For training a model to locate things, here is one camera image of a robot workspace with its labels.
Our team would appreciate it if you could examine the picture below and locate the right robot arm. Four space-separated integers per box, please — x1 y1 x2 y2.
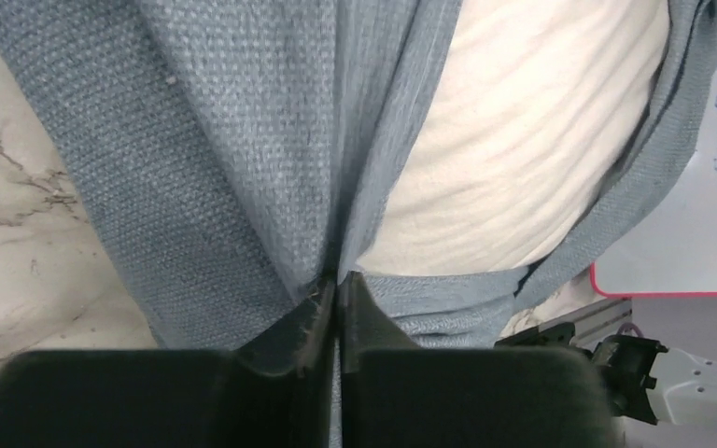
592 334 717 430

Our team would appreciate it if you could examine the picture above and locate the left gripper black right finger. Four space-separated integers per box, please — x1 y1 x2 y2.
338 273 618 448

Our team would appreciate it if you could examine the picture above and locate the patchwork and blue pillowcase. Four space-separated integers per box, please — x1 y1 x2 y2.
0 0 717 448

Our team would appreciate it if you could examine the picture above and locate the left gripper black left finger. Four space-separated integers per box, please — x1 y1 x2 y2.
0 280 335 447

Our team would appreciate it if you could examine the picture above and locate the pink framed whiteboard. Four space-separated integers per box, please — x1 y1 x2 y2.
590 69 717 297

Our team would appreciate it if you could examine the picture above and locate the white pillow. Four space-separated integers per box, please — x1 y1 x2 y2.
356 0 671 277

